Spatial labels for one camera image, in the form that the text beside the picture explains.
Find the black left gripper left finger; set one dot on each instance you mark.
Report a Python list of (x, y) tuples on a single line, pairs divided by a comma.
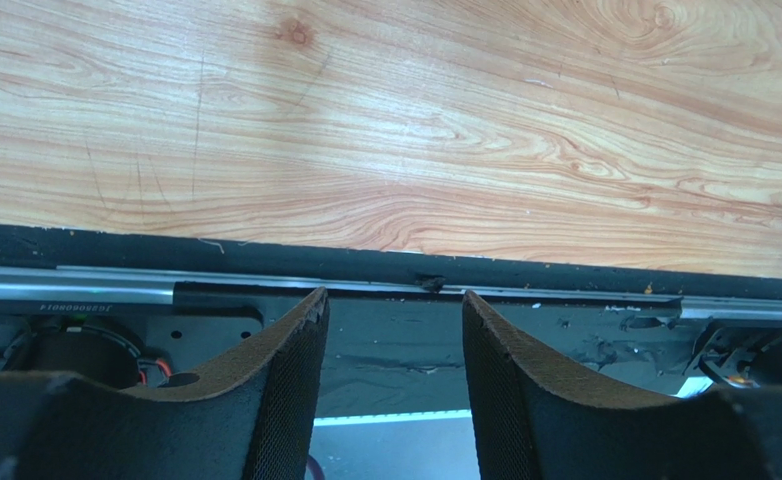
[(246, 414)]

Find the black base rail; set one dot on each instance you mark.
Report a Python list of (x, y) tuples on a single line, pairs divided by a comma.
[(395, 333)]

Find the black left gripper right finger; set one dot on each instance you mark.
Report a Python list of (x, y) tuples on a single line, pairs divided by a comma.
[(538, 414)]

